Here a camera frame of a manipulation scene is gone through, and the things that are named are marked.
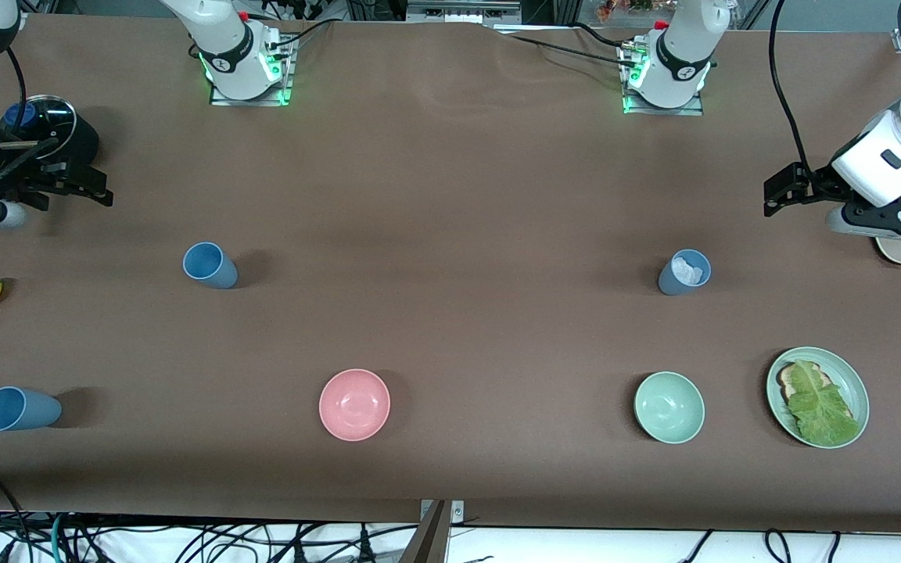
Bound blue cup holding paper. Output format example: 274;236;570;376
658;249;713;296

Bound plain blue cup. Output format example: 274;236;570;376
0;386;63;432
182;242;239;290

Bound glass lid with blue knob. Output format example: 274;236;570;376
0;95;78;161

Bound bread slice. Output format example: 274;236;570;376
777;361;856;423

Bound mint green plate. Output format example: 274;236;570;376
766;346;870;450

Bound green lettuce leaf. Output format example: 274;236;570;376
787;360;862;445

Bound mint green bowl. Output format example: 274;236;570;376
634;371;706;445

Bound brown table cover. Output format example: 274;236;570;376
0;14;901;533

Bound pink bowl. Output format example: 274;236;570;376
318;368;392;443

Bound grey metal box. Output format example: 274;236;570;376
406;0;523;24

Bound dark metal beam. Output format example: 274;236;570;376
398;500;451;563

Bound black pot with blue handle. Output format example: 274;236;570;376
0;94;101;179

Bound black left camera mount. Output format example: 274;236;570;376
842;186;901;235

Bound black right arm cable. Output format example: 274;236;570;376
0;45;62;213

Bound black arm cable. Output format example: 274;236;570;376
767;0;815;177
0;45;62;213

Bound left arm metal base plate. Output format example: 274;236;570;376
623;43;705;117

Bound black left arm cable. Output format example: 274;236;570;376
767;0;815;177

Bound black base cable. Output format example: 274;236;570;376
572;22;635;52
267;17;336;59
509;34;639;70

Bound silver table edge bracket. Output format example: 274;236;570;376
419;500;465;523

